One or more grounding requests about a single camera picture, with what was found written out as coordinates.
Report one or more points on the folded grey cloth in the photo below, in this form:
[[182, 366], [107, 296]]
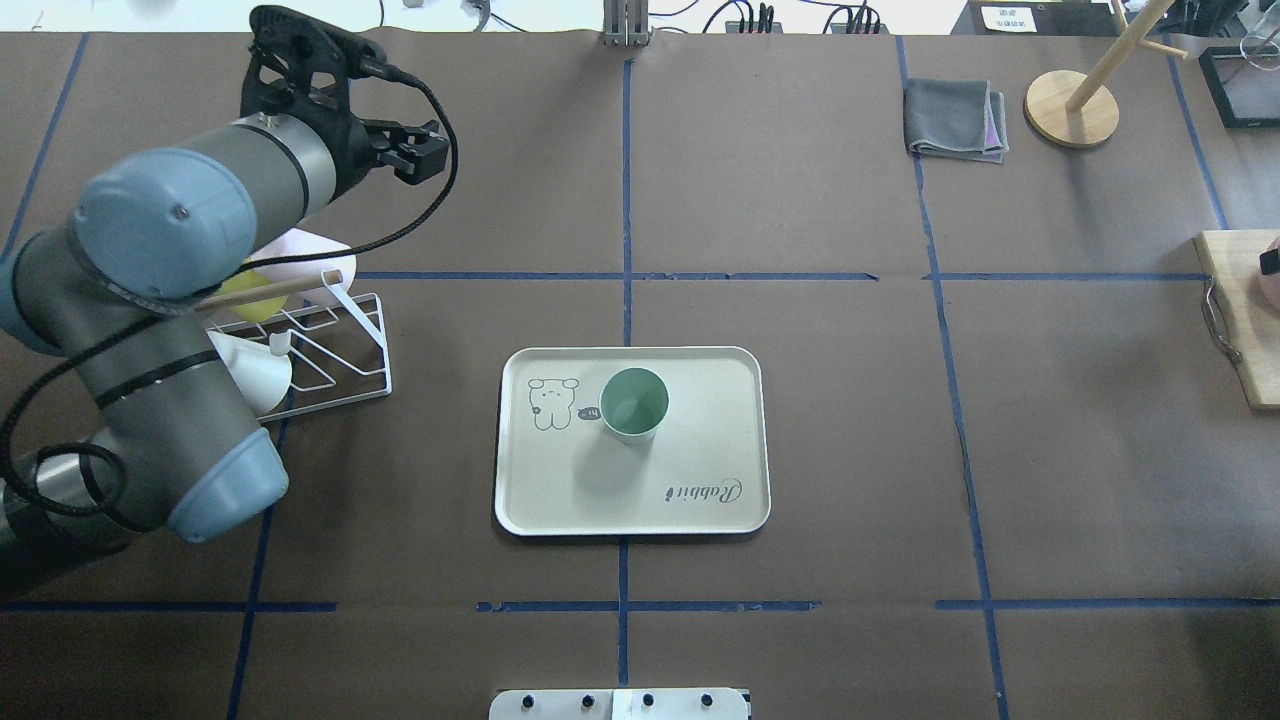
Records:
[[955, 118]]

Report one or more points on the beige cup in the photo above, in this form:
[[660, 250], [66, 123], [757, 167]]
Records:
[[263, 378]]

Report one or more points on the pink bowl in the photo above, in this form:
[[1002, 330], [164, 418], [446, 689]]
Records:
[[1268, 273]]

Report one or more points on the white wire cup rack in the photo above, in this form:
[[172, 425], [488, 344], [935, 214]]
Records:
[[340, 355]]

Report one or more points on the wooden mug tree stand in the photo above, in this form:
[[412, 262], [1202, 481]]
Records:
[[1075, 110]]

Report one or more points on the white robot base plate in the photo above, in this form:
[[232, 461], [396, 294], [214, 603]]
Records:
[[623, 703]]

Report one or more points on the mint green cup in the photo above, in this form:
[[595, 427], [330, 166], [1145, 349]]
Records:
[[634, 402]]

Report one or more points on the wooden cutting board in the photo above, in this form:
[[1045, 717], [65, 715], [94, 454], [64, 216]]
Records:
[[1242, 324]]

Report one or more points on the aluminium frame post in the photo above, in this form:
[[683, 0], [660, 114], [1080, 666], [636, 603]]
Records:
[[626, 23]]

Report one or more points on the yellow cup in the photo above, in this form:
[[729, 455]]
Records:
[[253, 313]]

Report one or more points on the pink cup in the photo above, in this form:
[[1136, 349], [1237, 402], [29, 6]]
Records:
[[296, 242]]

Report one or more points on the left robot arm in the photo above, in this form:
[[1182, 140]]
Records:
[[140, 425]]

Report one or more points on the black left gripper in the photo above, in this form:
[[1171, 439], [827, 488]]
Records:
[[354, 148]]

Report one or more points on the cream rabbit tray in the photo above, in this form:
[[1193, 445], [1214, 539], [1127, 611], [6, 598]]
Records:
[[561, 471]]

